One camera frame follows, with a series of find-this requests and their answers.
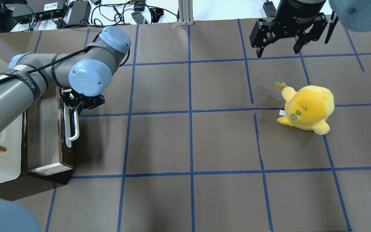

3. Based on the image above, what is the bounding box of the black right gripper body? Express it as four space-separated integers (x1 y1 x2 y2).
272 8 322 39

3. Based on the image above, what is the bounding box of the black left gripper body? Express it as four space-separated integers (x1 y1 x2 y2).
60 88 105 115

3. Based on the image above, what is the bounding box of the white drawer handle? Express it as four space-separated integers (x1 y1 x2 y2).
63 106 80 148

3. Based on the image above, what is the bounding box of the dark wooden drawer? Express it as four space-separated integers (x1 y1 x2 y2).
0 85 76 202

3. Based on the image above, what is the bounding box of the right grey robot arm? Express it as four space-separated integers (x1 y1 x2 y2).
249 0 371 58

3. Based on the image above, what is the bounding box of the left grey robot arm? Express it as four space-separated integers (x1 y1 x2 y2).
0 25 131 133

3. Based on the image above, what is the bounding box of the black power adapter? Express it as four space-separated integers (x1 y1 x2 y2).
67 0 91 25

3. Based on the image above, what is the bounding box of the yellow plush dinosaur toy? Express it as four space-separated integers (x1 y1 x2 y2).
275 82 335 135

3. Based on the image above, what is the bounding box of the aluminium frame post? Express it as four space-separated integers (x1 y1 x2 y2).
178 0 195 25

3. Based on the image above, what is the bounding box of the black network switch box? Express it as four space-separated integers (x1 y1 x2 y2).
12 0 68 24

